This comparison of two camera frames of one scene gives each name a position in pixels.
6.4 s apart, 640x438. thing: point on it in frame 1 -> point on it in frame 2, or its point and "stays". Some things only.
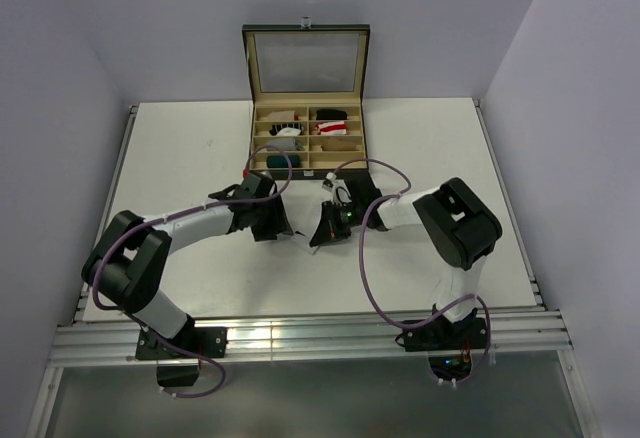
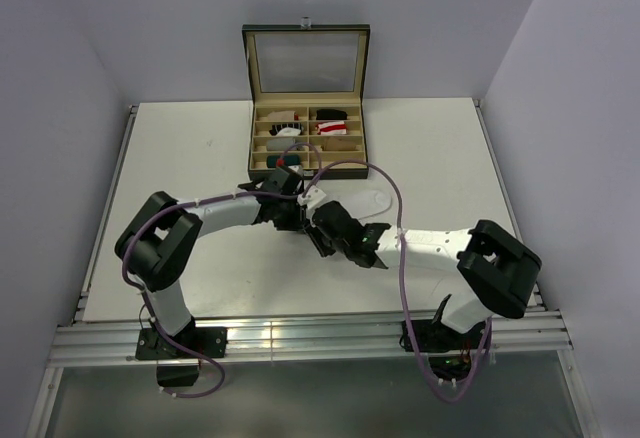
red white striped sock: [331, 128] stays
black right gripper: [330, 228] -> [314, 234]
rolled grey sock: [284, 144] stays
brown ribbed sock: [335, 144] stays
